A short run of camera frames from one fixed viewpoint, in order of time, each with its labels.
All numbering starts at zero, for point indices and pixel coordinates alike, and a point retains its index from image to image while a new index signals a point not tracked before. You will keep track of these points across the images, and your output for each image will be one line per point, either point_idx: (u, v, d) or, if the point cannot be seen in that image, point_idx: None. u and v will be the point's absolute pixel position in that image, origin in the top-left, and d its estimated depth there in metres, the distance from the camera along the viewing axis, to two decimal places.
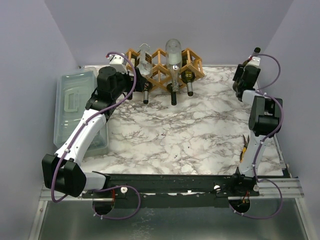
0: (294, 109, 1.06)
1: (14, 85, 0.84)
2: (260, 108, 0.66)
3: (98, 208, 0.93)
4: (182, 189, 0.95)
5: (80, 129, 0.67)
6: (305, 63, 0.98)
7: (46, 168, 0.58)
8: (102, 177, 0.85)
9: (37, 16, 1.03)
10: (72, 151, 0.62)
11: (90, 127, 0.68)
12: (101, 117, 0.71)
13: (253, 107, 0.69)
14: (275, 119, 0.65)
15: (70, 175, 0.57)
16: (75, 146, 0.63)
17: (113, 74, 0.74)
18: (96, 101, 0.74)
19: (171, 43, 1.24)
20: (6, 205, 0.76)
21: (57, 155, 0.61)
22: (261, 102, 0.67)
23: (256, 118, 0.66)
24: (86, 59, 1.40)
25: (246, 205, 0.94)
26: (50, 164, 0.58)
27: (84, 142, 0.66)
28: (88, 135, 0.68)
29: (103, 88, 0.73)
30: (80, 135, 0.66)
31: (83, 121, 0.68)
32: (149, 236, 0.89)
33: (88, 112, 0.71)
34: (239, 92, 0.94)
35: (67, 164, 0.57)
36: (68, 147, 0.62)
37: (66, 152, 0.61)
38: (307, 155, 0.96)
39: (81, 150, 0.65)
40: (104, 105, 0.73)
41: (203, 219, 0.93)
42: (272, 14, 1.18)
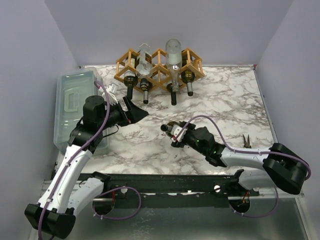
0: (294, 109, 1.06)
1: (13, 84, 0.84)
2: (281, 170, 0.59)
3: (98, 208, 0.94)
4: (182, 189, 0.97)
5: (62, 173, 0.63)
6: (305, 63, 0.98)
7: (31, 218, 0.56)
8: (100, 185, 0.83)
9: (38, 16, 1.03)
10: (55, 200, 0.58)
11: (74, 168, 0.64)
12: (84, 154, 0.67)
13: (276, 176, 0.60)
14: (299, 164, 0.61)
15: (54, 226, 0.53)
16: (58, 193, 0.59)
17: (100, 104, 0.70)
18: (79, 132, 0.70)
19: (171, 43, 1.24)
20: (6, 204, 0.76)
21: (40, 205, 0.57)
22: (278, 166, 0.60)
23: (289, 181, 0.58)
24: (86, 59, 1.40)
25: (246, 205, 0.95)
26: (33, 215, 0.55)
27: (68, 186, 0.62)
28: (73, 176, 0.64)
29: (89, 118, 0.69)
30: (63, 179, 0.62)
31: (65, 162, 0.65)
32: (149, 236, 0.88)
33: (71, 149, 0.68)
34: (215, 160, 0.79)
35: (52, 216, 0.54)
36: (50, 196, 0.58)
37: (48, 202, 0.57)
38: (307, 154, 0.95)
39: (66, 195, 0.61)
40: (89, 137, 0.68)
41: (204, 219, 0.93)
42: (273, 13, 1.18)
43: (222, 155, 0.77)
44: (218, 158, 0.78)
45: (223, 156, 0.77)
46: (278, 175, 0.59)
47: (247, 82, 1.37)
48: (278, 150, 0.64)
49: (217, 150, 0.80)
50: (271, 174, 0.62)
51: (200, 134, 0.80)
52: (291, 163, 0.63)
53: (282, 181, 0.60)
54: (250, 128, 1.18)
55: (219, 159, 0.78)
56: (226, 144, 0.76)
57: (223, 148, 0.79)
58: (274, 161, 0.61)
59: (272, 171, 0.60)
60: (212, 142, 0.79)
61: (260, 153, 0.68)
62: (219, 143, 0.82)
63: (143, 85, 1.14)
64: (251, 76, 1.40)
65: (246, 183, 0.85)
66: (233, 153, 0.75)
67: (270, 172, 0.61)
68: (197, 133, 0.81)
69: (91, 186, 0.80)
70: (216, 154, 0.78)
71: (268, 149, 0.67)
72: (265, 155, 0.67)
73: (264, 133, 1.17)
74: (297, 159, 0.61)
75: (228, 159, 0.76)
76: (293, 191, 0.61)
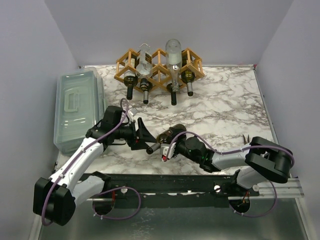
0: (294, 108, 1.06)
1: (14, 84, 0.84)
2: (264, 161, 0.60)
3: (98, 208, 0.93)
4: (182, 189, 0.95)
5: (77, 156, 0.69)
6: (306, 62, 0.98)
7: (38, 192, 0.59)
8: (100, 184, 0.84)
9: (38, 16, 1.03)
10: (67, 177, 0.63)
11: (87, 155, 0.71)
12: (99, 145, 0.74)
13: (261, 169, 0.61)
14: (281, 153, 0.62)
15: (60, 201, 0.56)
16: (70, 172, 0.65)
17: (120, 111, 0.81)
18: (96, 130, 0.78)
19: (171, 43, 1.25)
20: (6, 204, 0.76)
21: (51, 180, 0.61)
22: (260, 158, 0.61)
23: (275, 172, 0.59)
24: (86, 59, 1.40)
25: (246, 205, 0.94)
26: (42, 189, 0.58)
27: (80, 169, 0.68)
28: (85, 162, 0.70)
29: (108, 120, 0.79)
30: (77, 161, 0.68)
31: (81, 148, 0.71)
32: (149, 236, 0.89)
33: (87, 140, 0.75)
34: (209, 167, 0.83)
35: (59, 191, 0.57)
36: (63, 173, 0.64)
37: (60, 177, 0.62)
38: (306, 154, 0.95)
39: (76, 176, 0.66)
40: (104, 134, 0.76)
41: (204, 219, 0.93)
42: (273, 13, 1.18)
43: (213, 160, 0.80)
44: (211, 164, 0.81)
45: (213, 161, 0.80)
46: (262, 167, 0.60)
47: (247, 82, 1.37)
48: (258, 144, 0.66)
49: (209, 156, 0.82)
50: (256, 168, 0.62)
51: (192, 143, 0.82)
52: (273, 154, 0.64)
53: (269, 174, 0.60)
54: (250, 128, 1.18)
55: (213, 166, 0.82)
56: (213, 148, 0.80)
57: (213, 153, 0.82)
58: (256, 154, 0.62)
59: (255, 165, 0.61)
60: (204, 150, 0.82)
61: (243, 150, 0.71)
62: (210, 149, 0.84)
63: (143, 85, 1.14)
64: (252, 76, 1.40)
65: (244, 182, 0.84)
66: (222, 156, 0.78)
67: (255, 167, 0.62)
68: (189, 143, 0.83)
69: (92, 183, 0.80)
70: (208, 161, 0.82)
71: (249, 145, 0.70)
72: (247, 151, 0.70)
73: (264, 133, 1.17)
74: (278, 148, 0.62)
75: (218, 163, 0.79)
76: (281, 181, 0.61)
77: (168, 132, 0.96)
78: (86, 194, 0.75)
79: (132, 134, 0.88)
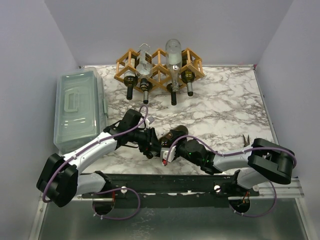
0: (295, 108, 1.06)
1: (13, 84, 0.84)
2: (266, 164, 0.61)
3: (98, 208, 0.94)
4: (182, 189, 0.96)
5: (92, 144, 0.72)
6: (306, 62, 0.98)
7: (49, 167, 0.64)
8: (100, 182, 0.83)
9: (37, 15, 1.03)
10: (78, 160, 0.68)
11: (101, 146, 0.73)
12: (113, 142, 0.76)
13: (263, 171, 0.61)
14: (283, 154, 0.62)
15: (66, 181, 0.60)
16: (82, 155, 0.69)
17: (140, 115, 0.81)
18: (114, 128, 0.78)
19: (171, 43, 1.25)
20: (6, 204, 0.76)
21: (63, 158, 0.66)
22: (262, 161, 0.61)
23: (278, 174, 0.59)
24: (86, 59, 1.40)
25: (246, 205, 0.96)
26: (53, 164, 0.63)
27: (91, 156, 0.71)
28: (97, 152, 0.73)
29: (126, 122, 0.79)
30: (90, 149, 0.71)
31: (97, 139, 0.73)
32: (149, 236, 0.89)
33: (103, 134, 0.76)
34: (210, 169, 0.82)
35: (67, 171, 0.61)
36: (76, 155, 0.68)
37: (72, 157, 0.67)
38: (307, 154, 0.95)
39: (85, 162, 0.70)
40: (120, 134, 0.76)
41: (204, 219, 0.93)
42: (273, 13, 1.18)
43: (215, 162, 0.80)
44: (211, 166, 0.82)
45: (215, 163, 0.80)
46: (265, 170, 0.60)
47: (247, 82, 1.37)
48: (260, 145, 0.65)
49: (210, 158, 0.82)
50: (259, 171, 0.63)
51: (191, 146, 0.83)
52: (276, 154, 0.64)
53: (272, 176, 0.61)
54: (250, 128, 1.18)
55: (214, 167, 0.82)
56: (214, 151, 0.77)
57: (213, 155, 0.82)
58: (258, 157, 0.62)
59: (257, 167, 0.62)
60: (204, 152, 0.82)
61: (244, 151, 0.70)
62: (211, 151, 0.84)
63: (143, 85, 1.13)
64: (252, 76, 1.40)
65: (245, 182, 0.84)
66: (223, 158, 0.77)
67: (258, 169, 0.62)
68: (188, 146, 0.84)
69: (94, 178, 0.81)
70: (209, 163, 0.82)
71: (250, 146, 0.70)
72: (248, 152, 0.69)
73: (264, 133, 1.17)
74: (280, 149, 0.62)
75: (219, 164, 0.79)
76: (284, 182, 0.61)
77: (168, 135, 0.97)
78: (84, 187, 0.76)
79: (145, 139, 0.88)
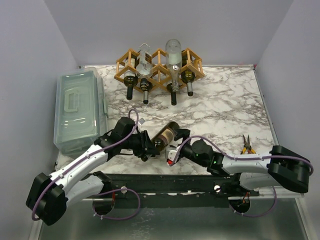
0: (294, 108, 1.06)
1: (13, 84, 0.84)
2: (286, 172, 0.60)
3: (98, 208, 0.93)
4: (182, 189, 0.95)
5: (80, 160, 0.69)
6: (306, 62, 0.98)
7: (35, 186, 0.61)
8: (99, 185, 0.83)
9: (37, 15, 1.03)
10: (65, 179, 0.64)
11: (91, 161, 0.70)
12: (103, 155, 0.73)
13: (282, 179, 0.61)
14: (300, 164, 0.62)
15: (53, 201, 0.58)
16: (70, 174, 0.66)
17: (131, 123, 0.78)
18: (105, 139, 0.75)
19: (171, 43, 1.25)
20: (6, 204, 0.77)
21: (50, 177, 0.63)
22: (282, 169, 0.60)
23: (297, 183, 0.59)
24: (86, 59, 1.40)
25: (246, 205, 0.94)
26: (40, 184, 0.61)
27: (80, 173, 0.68)
28: (87, 168, 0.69)
29: (118, 131, 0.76)
30: (78, 166, 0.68)
31: (86, 154, 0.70)
32: (149, 236, 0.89)
33: (93, 147, 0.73)
34: (217, 171, 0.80)
35: (54, 191, 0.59)
36: (63, 173, 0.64)
37: (59, 177, 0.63)
38: (307, 154, 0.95)
39: (74, 180, 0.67)
40: (112, 144, 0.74)
41: (204, 219, 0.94)
42: (272, 14, 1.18)
43: (224, 165, 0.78)
44: (220, 168, 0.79)
45: (225, 166, 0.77)
46: (285, 178, 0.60)
47: (247, 82, 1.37)
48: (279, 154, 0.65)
49: (217, 159, 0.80)
50: (277, 178, 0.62)
51: (199, 148, 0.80)
52: (293, 163, 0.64)
53: (290, 184, 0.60)
54: (250, 128, 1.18)
55: (222, 170, 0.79)
56: (226, 154, 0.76)
57: (222, 156, 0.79)
58: (279, 165, 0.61)
59: (278, 175, 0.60)
60: (211, 154, 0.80)
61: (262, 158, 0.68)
62: (217, 152, 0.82)
63: (143, 85, 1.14)
64: (252, 76, 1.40)
65: (249, 184, 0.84)
66: (234, 162, 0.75)
67: (277, 176, 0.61)
68: (196, 147, 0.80)
69: (90, 183, 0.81)
70: (217, 165, 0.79)
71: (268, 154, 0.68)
72: (268, 160, 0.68)
73: (264, 133, 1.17)
74: (299, 158, 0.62)
75: (229, 168, 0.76)
76: (299, 191, 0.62)
77: (163, 137, 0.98)
78: (81, 194, 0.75)
79: (140, 144, 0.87)
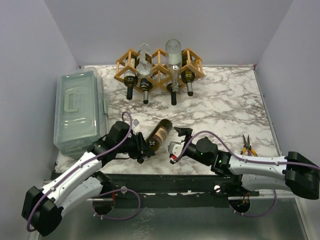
0: (295, 108, 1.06)
1: (13, 84, 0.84)
2: (302, 180, 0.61)
3: (98, 208, 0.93)
4: (182, 189, 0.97)
5: (73, 171, 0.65)
6: (306, 62, 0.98)
7: (28, 199, 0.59)
8: (98, 188, 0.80)
9: (37, 16, 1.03)
10: (57, 191, 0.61)
11: (84, 171, 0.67)
12: (97, 163, 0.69)
13: (297, 186, 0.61)
14: (312, 171, 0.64)
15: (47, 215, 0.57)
16: (62, 186, 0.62)
17: (126, 128, 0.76)
18: (99, 145, 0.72)
19: (171, 43, 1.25)
20: (6, 204, 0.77)
21: (42, 191, 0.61)
22: (299, 177, 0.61)
23: (310, 190, 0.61)
24: (86, 59, 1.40)
25: (246, 205, 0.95)
26: (32, 198, 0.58)
27: (73, 184, 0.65)
28: (80, 178, 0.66)
29: (112, 136, 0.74)
30: (71, 176, 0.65)
31: (78, 163, 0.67)
32: (149, 237, 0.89)
33: (87, 155, 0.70)
34: (221, 170, 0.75)
35: (46, 204, 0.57)
36: (54, 186, 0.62)
37: (50, 190, 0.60)
38: (307, 154, 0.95)
39: (67, 191, 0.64)
40: (106, 151, 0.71)
41: (204, 219, 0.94)
42: (272, 14, 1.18)
43: (231, 166, 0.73)
44: (226, 168, 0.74)
45: (232, 166, 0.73)
46: (300, 186, 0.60)
47: (247, 82, 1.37)
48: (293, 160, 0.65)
49: (222, 159, 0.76)
50: (291, 185, 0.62)
51: (204, 146, 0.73)
52: (304, 169, 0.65)
53: (302, 190, 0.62)
54: (250, 128, 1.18)
55: (227, 169, 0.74)
56: (234, 154, 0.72)
57: (228, 156, 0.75)
58: (295, 172, 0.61)
59: (293, 183, 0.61)
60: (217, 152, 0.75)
61: (276, 162, 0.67)
62: (222, 151, 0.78)
63: (143, 85, 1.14)
64: (252, 76, 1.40)
65: (252, 184, 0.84)
66: (244, 163, 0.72)
67: (292, 183, 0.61)
68: (201, 146, 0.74)
69: (88, 187, 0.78)
70: (223, 165, 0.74)
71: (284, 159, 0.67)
72: (284, 166, 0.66)
73: (264, 133, 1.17)
74: (313, 166, 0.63)
75: (238, 170, 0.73)
76: (308, 197, 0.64)
77: (157, 137, 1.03)
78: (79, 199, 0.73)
79: (136, 146, 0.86)
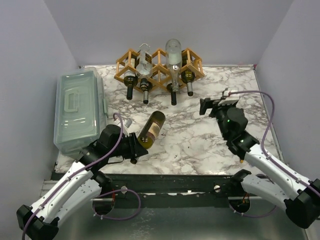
0: (295, 107, 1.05)
1: (13, 84, 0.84)
2: (310, 208, 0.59)
3: (98, 208, 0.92)
4: (182, 189, 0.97)
5: (60, 186, 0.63)
6: (306, 62, 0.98)
7: (19, 218, 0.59)
8: (97, 190, 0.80)
9: (37, 16, 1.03)
10: (46, 209, 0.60)
11: (72, 184, 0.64)
12: (85, 174, 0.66)
13: (299, 209, 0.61)
14: None
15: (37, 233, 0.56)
16: (50, 203, 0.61)
17: (117, 133, 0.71)
18: (88, 152, 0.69)
19: (171, 43, 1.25)
20: (7, 204, 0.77)
21: (31, 209, 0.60)
22: (308, 204, 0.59)
23: (308, 219, 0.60)
24: (86, 59, 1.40)
25: (246, 205, 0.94)
26: (21, 217, 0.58)
27: (62, 198, 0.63)
28: (69, 192, 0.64)
29: (103, 142, 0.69)
30: (58, 192, 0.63)
31: (66, 176, 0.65)
32: (149, 236, 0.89)
33: (76, 165, 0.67)
34: (235, 148, 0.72)
35: (36, 223, 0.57)
36: (42, 204, 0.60)
37: (38, 209, 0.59)
38: (307, 155, 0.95)
39: (57, 206, 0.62)
40: (97, 159, 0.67)
41: (204, 219, 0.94)
42: (272, 14, 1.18)
43: (251, 152, 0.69)
44: (241, 147, 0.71)
45: (251, 152, 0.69)
46: (303, 209, 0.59)
47: (247, 82, 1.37)
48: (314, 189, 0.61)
49: (244, 139, 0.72)
50: (295, 203, 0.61)
51: (234, 115, 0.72)
52: None
53: (302, 215, 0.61)
54: (250, 128, 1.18)
55: (241, 149, 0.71)
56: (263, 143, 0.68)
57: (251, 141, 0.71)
58: (308, 198, 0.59)
59: (300, 203, 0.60)
60: (241, 129, 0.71)
61: (297, 180, 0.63)
62: (247, 133, 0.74)
63: (143, 85, 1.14)
64: (251, 76, 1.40)
65: (251, 188, 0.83)
66: (264, 158, 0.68)
67: (296, 201, 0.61)
68: (231, 114, 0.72)
69: (86, 191, 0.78)
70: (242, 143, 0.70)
71: (308, 182, 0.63)
72: (302, 186, 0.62)
73: (264, 133, 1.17)
74: None
75: (253, 159, 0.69)
76: (299, 222, 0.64)
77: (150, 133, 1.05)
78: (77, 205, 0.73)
79: (129, 148, 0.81)
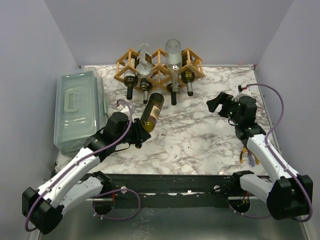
0: (295, 107, 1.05)
1: (13, 84, 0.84)
2: (286, 195, 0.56)
3: (98, 208, 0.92)
4: (182, 189, 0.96)
5: (67, 170, 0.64)
6: (306, 62, 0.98)
7: (24, 200, 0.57)
8: (98, 187, 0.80)
9: (37, 15, 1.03)
10: (53, 191, 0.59)
11: (80, 169, 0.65)
12: (94, 159, 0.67)
13: (276, 194, 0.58)
14: (301, 205, 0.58)
15: (43, 217, 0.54)
16: (57, 186, 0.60)
17: (124, 120, 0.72)
18: (96, 139, 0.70)
19: (171, 43, 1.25)
20: (6, 204, 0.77)
21: (38, 192, 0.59)
22: (286, 191, 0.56)
23: (282, 206, 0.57)
24: (86, 59, 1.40)
25: (246, 205, 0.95)
26: (28, 199, 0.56)
27: (70, 182, 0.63)
28: (77, 176, 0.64)
29: (109, 129, 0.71)
30: (67, 175, 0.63)
31: (74, 161, 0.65)
32: (149, 236, 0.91)
33: (84, 151, 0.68)
34: (242, 133, 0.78)
35: (43, 205, 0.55)
36: (50, 186, 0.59)
37: (46, 191, 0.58)
38: (307, 155, 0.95)
39: (64, 191, 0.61)
40: (105, 146, 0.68)
41: (204, 219, 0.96)
42: (272, 14, 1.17)
43: (253, 138, 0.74)
44: (247, 133, 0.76)
45: (253, 138, 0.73)
46: (279, 194, 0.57)
47: (247, 82, 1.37)
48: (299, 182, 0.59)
49: (253, 128, 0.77)
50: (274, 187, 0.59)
51: (244, 99, 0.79)
52: (299, 200, 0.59)
53: (278, 201, 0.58)
54: None
55: (246, 135, 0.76)
56: (268, 134, 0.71)
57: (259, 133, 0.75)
58: (289, 187, 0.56)
59: (278, 186, 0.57)
60: (249, 114, 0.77)
61: (285, 167, 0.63)
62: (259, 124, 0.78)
63: (143, 85, 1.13)
64: (251, 76, 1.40)
65: (248, 185, 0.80)
66: (263, 145, 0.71)
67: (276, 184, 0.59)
68: (243, 98, 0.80)
69: (88, 186, 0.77)
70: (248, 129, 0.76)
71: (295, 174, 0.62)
72: (287, 175, 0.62)
73: None
74: (308, 201, 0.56)
75: (253, 143, 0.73)
76: (273, 211, 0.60)
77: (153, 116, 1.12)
78: (80, 198, 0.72)
79: (135, 135, 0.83)
